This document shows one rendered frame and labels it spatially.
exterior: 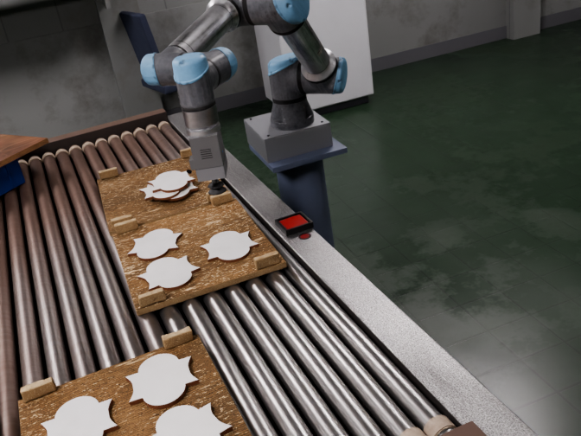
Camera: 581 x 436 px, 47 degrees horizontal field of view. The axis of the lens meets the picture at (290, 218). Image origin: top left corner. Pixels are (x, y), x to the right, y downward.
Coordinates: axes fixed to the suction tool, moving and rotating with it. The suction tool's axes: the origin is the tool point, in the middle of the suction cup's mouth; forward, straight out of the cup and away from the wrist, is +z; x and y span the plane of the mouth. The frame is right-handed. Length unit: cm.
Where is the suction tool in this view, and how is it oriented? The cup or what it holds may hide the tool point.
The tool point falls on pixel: (217, 190)
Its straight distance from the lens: 157.2
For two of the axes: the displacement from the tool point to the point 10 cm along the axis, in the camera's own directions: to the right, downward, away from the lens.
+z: 1.5, 8.8, 4.6
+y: 0.3, 4.6, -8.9
